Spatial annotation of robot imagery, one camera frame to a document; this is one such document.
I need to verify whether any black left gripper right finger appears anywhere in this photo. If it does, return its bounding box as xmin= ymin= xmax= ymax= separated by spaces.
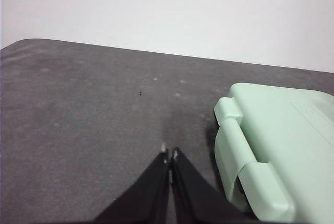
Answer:
xmin=170 ymin=147 xmax=259 ymax=224

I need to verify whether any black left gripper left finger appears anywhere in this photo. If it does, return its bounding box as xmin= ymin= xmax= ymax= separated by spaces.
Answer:
xmin=93 ymin=144 xmax=171 ymax=224

